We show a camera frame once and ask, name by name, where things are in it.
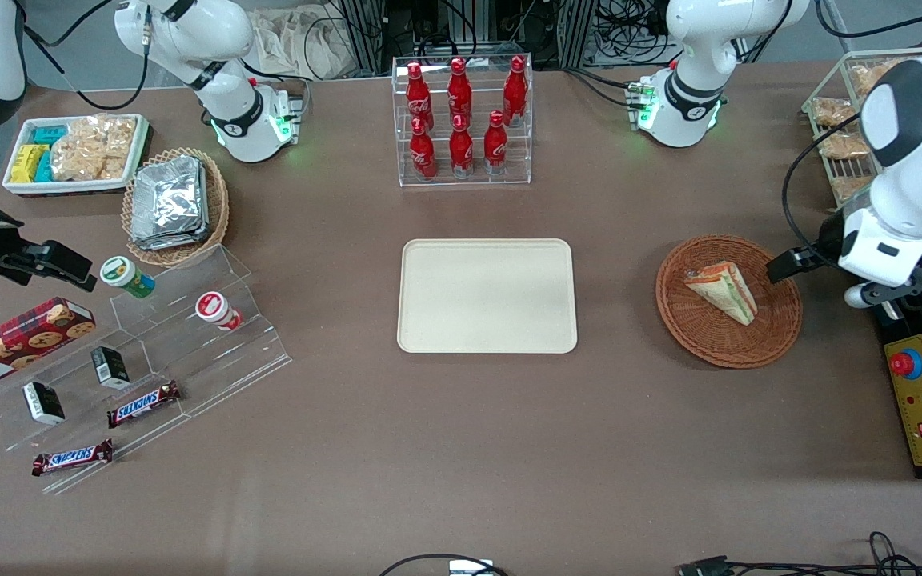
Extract black looped table cable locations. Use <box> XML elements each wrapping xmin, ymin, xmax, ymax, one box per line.
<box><xmin>379</xmin><ymin>554</ymin><xmax>510</xmax><ymax>576</ymax></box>

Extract silver foil pack stack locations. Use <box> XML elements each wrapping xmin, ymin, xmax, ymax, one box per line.
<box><xmin>130</xmin><ymin>155</ymin><xmax>211</xmax><ymax>251</ymax></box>

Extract beige cloth bag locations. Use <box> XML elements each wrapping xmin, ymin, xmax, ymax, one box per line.
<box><xmin>249</xmin><ymin>6</ymin><xmax>363</xmax><ymax>82</ymax></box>

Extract black cable connector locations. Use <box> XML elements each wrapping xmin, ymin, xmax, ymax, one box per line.
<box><xmin>677</xmin><ymin>555</ymin><xmax>736</xmax><ymax>576</ymax></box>

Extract white rectangular snack tray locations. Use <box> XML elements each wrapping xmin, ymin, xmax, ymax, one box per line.
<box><xmin>2</xmin><ymin>114</ymin><xmax>151</xmax><ymax>198</ymax></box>

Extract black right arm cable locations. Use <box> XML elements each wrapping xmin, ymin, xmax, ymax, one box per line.
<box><xmin>21</xmin><ymin>0</ymin><xmax>151</xmax><ymax>111</ymax></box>

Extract red cup with white lid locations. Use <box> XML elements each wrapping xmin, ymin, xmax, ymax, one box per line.
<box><xmin>195</xmin><ymin>291</ymin><xmax>243</xmax><ymax>332</ymax></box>

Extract green cup with white lid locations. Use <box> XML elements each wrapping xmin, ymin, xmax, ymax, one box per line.
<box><xmin>100</xmin><ymin>256</ymin><xmax>156</xmax><ymax>299</ymax></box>

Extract red tartan cookie box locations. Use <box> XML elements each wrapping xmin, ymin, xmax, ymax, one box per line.
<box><xmin>0</xmin><ymin>297</ymin><xmax>98</xmax><ymax>395</ymax></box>

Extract brown Snickers bar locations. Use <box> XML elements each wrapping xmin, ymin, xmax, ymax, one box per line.
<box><xmin>31</xmin><ymin>438</ymin><xmax>114</xmax><ymax>478</ymax></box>
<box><xmin>106</xmin><ymin>380</ymin><xmax>182</xmax><ymax>429</ymax></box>

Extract clear acrylic bottle rack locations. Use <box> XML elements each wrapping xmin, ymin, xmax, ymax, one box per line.
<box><xmin>391</xmin><ymin>54</ymin><xmax>534</xmax><ymax>189</ymax></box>

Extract round brown wicker basket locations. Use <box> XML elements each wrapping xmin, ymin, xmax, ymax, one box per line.
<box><xmin>655</xmin><ymin>234</ymin><xmax>803</xmax><ymax>370</ymax></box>

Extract clear bag of pastry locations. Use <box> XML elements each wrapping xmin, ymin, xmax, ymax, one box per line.
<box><xmin>850</xmin><ymin>62</ymin><xmax>906</xmax><ymax>98</ymax></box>
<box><xmin>831</xmin><ymin>176</ymin><xmax>876</xmax><ymax>204</ymax></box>
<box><xmin>817</xmin><ymin>130</ymin><xmax>870</xmax><ymax>160</ymax></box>
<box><xmin>812</xmin><ymin>97</ymin><xmax>859</xmax><ymax>128</ymax></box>

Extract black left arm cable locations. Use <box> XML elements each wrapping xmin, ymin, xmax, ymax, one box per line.
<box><xmin>781</xmin><ymin>112</ymin><xmax>866</xmax><ymax>261</ymax></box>

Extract red emergency stop button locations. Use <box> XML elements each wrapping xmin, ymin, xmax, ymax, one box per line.
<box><xmin>889</xmin><ymin>349</ymin><xmax>922</xmax><ymax>382</ymax></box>

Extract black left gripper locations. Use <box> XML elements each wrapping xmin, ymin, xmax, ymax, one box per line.
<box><xmin>767</xmin><ymin>210</ymin><xmax>850</xmax><ymax>286</ymax></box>

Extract clear acrylic stepped stand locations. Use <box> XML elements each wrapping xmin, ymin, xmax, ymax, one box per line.
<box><xmin>0</xmin><ymin>244</ymin><xmax>294</xmax><ymax>495</ymax></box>

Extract red cola bottle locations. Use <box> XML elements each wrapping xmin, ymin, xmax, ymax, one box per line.
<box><xmin>447</xmin><ymin>57</ymin><xmax>474</xmax><ymax>129</ymax></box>
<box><xmin>406</xmin><ymin>62</ymin><xmax>435</xmax><ymax>133</ymax></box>
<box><xmin>448</xmin><ymin>114</ymin><xmax>476</xmax><ymax>179</ymax></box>
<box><xmin>409</xmin><ymin>118</ymin><xmax>438</xmax><ymax>181</ymax></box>
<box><xmin>483</xmin><ymin>110</ymin><xmax>509</xmax><ymax>176</ymax></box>
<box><xmin>503</xmin><ymin>55</ymin><xmax>529</xmax><ymax>127</ymax></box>

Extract triangle sandwich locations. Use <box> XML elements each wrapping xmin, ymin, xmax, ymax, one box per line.
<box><xmin>683</xmin><ymin>260</ymin><xmax>758</xmax><ymax>326</ymax></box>

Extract clear bag of crackers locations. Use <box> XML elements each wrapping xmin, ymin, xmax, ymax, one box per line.
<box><xmin>50</xmin><ymin>114</ymin><xmax>138</xmax><ymax>182</ymax></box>

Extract small black box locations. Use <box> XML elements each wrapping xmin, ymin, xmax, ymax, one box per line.
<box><xmin>90</xmin><ymin>346</ymin><xmax>132</xmax><ymax>390</ymax></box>
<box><xmin>22</xmin><ymin>381</ymin><xmax>66</xmax><ymax>426</ymax></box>

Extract yellow snack packet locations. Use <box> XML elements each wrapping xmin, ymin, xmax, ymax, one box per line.
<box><xmin>10</xmin><ymin>144</ymin><xmax>50</xmax><ymax>185</ymax></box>

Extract white wire rack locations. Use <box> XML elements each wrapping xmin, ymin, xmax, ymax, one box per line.
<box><xmin>801</xmin><ymin>48</ymin><xmax>922</xmax><ymax>212</ymax></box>

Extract aluminium frame profile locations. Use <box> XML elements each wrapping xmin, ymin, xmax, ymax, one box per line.
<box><xmin>339</xmin><ymin>0</ymin><xmax>387</xmax><ymax>74</ymax></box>
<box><xmin>557</xmin><ymin>0</ymin><xmax>599</xmax><ymax>70</ymax></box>

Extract oval tan wicker basket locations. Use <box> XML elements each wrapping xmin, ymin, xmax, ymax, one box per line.
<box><xmin>122</xmin><ymin>147</ymin><xmax>231</xmax><ymax>268</ymax></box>

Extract black tangled cables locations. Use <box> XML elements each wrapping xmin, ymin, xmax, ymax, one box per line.
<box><xmin>729</xmin><ymin>530</ymin><xmax>922</xmax><ymax>576</ymax></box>

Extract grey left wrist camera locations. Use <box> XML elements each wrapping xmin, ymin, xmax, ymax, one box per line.
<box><xmin>843</xmin><ymin>281</ymin><xmax>883</xmax><ymax>310</ymax></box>

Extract cream plastic tray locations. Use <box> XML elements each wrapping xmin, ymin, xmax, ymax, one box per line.
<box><xmin>397</xmin><ymin>238</ymin><xmax>579</xmax><ymax>355</ymax></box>

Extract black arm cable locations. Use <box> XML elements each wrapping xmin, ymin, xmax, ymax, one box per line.
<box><xmin>781</xmin><ymin>112</ymin><xmax>866</xmax><ymax>261</ymax></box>
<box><xmin>21</xmin><ymin>0</ymin><xmax>151</xmax><ymax>111</ymax></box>

